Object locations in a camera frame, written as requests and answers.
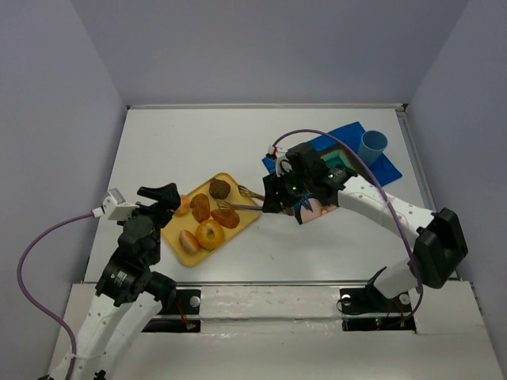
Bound brown glazed bread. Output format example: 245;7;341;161
211;209;240;230

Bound golden bagel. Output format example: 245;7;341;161
196;219;224;251

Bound purple camera cable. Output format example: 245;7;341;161
17;211;96;380
271;128;425;329

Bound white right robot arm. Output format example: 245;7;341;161
262;142;468;313

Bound dark brown bread roll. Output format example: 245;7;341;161
208;178;231;200

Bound light blue plastic cup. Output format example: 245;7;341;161
357;131;388;165

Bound green square plate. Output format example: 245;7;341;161
314;143;354;169

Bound brown oblong bread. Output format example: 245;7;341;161
190;193;211;223

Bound metal tongs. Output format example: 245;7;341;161
216;185;265;212

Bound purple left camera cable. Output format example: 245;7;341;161
17;211;96;380

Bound yellow plastic tray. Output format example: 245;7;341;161
162;173;261;267

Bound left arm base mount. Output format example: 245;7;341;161
143;288;201;333

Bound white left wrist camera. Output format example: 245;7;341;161
92;188;139;222

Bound small orange bun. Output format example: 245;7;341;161
174;194;190;216

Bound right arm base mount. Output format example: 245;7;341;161
336;287;417;332

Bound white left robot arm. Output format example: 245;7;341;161
47;183;181;379

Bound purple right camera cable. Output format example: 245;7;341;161
271;128;425;329

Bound blue printed placemat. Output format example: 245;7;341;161
261;120;403;226

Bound white round bun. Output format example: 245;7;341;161
178;230;200;255

